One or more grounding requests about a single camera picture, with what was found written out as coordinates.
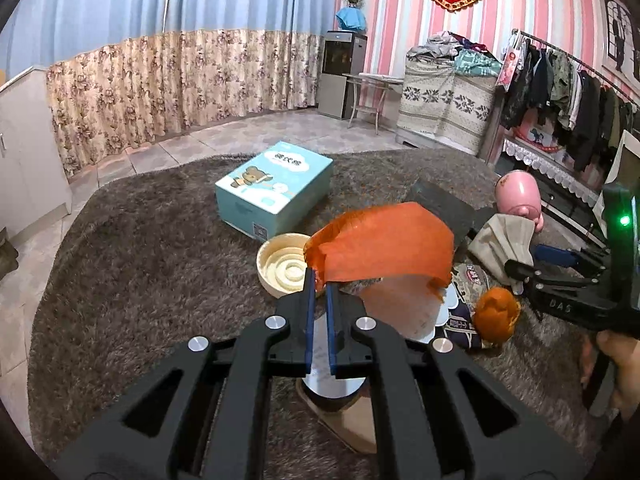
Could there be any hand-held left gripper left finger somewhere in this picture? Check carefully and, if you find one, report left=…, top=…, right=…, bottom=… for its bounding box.
left=52, top=267, right=321, bottom=480

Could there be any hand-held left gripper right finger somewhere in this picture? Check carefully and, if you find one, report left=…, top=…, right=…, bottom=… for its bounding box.
left=324, top=282, right=588, bottom=480

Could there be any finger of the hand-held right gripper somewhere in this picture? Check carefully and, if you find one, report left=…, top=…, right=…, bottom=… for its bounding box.
left=504, top=258, right=603, bottom=292
left=532, top=244, right=608, bottom=270

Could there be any cream plastic bowl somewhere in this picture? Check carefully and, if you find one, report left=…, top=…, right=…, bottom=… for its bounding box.
left=256, top=232, right=321, bottom=301

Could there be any orange plastic sheet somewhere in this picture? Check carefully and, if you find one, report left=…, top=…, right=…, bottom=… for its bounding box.
left=303, top=201, right=456, bottom=303

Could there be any person's right hand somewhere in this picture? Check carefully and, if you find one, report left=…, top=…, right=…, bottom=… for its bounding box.
left=580, top=331, right=640, bottom=421

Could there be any beige cloth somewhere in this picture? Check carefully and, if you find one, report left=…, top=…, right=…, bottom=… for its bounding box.
left=467, top=214, right=536, bottom=293

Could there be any dark low cabinet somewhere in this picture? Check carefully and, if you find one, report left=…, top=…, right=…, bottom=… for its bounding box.
left=495, top=160, right=608, bottom=246

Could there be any orange peel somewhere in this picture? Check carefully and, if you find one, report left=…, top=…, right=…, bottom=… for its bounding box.
left=474, top=286, right=521, bottom=343

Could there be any pink piggy bank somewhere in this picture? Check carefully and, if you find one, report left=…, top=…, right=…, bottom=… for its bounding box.
left=495, top=170, right=546, bottom=235

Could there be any printed snack packet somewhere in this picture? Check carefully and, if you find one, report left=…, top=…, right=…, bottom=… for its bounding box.
left=442, top=262, right=493, bottom=351

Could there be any white lace cloth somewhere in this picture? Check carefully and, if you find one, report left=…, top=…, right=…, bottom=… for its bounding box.
left=501, top=137, right=601, bottom=206

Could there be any beige square tray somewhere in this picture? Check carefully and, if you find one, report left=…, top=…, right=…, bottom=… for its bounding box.
left=312, top=400, right=378, bottom=456

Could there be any dark grey pouch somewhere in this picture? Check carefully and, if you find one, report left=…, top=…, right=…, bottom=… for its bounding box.
left=405, top=179, right=493, bottom=251

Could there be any brown framed board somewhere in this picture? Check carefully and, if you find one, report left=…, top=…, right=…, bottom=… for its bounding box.
left=617, top=130, right=640, bottom=186

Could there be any teal cardboard box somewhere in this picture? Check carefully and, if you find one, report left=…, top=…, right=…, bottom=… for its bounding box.
left=215, top=141, right=334, bottom=241

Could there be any row of hanging clothes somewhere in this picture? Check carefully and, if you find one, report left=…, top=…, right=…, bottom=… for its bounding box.
left=500, top=35, right=640, bottom=171

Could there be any patterned blanket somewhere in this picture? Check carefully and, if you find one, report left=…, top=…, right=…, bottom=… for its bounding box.
left=397, top=55, right=501, bottom=156

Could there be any pink printed hanging bag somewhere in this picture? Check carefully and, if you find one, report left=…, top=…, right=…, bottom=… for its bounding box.
left=496, top=42, right=523, bottom=92

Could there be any metal clothes rack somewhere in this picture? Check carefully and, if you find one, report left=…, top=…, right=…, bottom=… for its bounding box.
left=477, top=29, right=640, bottom=161

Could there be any pile of clothes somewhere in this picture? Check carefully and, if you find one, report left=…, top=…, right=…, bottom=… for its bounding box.
left=406, top=31, right=503, bottom=81

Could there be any small folding table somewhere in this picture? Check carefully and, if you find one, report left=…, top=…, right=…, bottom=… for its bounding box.
left=342, top=72, right=403, bottom=133

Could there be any grey water dispenser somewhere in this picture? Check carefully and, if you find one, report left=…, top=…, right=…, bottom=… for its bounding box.
left=317, top=31, right=368, bottom=121

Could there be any blue cloth cover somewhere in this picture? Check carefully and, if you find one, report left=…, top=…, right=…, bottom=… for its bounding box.
left=335, top=6, right=367, bottom=33

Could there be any blue floral curtain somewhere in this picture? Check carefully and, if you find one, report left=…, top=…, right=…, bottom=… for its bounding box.
left=0, top=0, right=346, bottom=181

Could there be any dark green cloth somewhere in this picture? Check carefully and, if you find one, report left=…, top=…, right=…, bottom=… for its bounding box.
left=0, top=227, right=19, bottom=281

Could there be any white cabinet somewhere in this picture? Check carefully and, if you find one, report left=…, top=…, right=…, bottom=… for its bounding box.
left=0, top=67, right=73, bottom=241

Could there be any wall poster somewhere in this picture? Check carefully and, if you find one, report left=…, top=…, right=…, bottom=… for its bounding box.
left=602, top=0, right=640, bottom=86

